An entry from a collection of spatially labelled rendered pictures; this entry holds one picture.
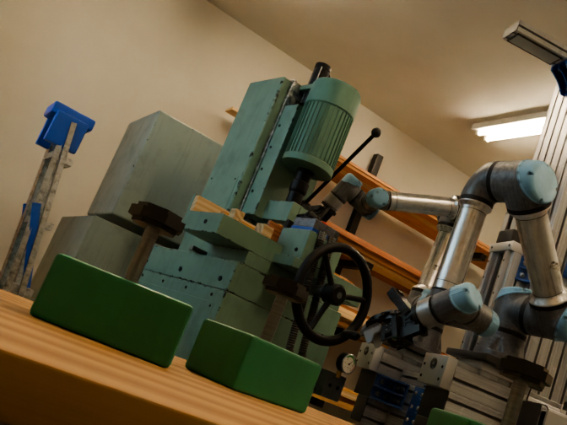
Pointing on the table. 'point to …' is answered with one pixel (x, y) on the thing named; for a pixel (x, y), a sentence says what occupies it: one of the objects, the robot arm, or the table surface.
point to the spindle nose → (299, 185)
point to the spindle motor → (322, 127)
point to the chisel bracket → (282, 211)
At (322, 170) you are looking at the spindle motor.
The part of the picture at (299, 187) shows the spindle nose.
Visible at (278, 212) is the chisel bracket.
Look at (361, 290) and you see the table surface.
